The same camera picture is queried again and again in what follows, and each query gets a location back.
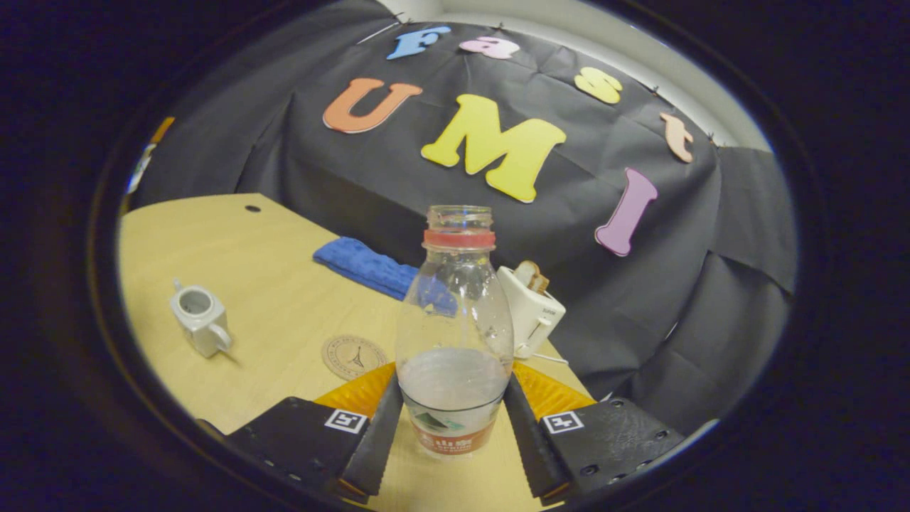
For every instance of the blue towel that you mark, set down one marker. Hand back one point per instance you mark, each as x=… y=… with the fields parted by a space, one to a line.
x=366 y=267

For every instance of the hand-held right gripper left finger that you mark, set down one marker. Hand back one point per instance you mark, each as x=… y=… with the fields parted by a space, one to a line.
x=380 y=441

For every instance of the round brown coaster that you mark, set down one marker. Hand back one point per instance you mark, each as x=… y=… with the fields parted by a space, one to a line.
x=352 y=357

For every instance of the white toaster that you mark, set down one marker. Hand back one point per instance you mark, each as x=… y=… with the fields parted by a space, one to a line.
x=533 y=316

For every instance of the computer monitor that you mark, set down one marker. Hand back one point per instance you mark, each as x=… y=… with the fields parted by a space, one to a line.
x=139 y=169

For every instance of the toasted bread slice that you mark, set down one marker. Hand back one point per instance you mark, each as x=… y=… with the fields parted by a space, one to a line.
x=532 y=276

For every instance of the white ceramic teacup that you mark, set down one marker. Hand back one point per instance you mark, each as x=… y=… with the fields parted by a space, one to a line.
x=202 y=320

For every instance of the clear plastic water bottle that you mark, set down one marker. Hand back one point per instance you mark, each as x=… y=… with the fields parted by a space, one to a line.
x=455 y=355

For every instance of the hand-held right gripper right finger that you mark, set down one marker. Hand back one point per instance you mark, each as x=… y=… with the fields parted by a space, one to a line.
x=526 y=441

